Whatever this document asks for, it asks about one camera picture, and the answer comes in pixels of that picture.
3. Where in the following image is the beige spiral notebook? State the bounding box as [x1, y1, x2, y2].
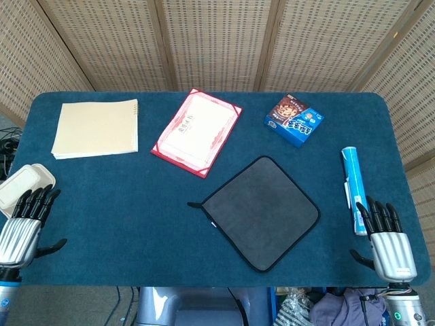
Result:
[50, 98, 140, 160]

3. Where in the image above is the blue brown snack box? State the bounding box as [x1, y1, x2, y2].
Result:
[264, 93, 325, 149]

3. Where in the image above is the striped plastic bag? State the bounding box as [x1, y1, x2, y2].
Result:
[273, 288, 315, 326]

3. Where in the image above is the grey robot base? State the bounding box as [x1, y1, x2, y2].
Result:
[135, 287, 273, 326]

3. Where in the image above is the white pen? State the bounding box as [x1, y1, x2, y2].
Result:
[344, 176, 353, 209]

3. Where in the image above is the red certificate folder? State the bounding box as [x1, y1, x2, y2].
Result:
[150, 88, 244, 179]

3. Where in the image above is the light blue rolled tube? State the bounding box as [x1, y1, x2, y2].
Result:
[341, 146, 371, 236]

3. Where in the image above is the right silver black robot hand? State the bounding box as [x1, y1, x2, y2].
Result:
[349, 196, 418, 283]

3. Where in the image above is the grey and green cloth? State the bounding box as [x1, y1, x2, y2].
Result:
[187, 155, 321, 273]

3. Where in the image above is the woven wicker folding screen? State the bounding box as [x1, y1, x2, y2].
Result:
[0, 0, 435, 238]

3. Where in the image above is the blue felt table cover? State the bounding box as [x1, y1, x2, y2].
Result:
[0, 90, 432, 289]

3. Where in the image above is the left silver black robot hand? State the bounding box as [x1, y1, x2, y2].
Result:
[0, 184, 68, 266]

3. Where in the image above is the black floor cable bundle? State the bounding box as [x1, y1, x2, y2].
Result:
[0, 127, 22, 181]

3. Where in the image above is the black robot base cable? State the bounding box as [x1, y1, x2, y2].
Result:
[226, 287, 247, 326]

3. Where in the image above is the beige takeaway food box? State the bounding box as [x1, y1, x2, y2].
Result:
[0, 163, 57, 220]

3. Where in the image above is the purple cloth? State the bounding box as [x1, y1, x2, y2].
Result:
[311, 288, 388, 326]

